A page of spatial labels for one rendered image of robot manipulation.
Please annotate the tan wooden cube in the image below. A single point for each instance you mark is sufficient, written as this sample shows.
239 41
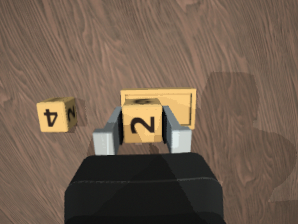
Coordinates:
57 114
142 120

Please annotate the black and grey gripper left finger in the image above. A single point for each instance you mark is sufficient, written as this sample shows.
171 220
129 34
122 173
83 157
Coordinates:
107 140

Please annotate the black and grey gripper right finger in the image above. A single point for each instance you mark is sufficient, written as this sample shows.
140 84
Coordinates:
177 137

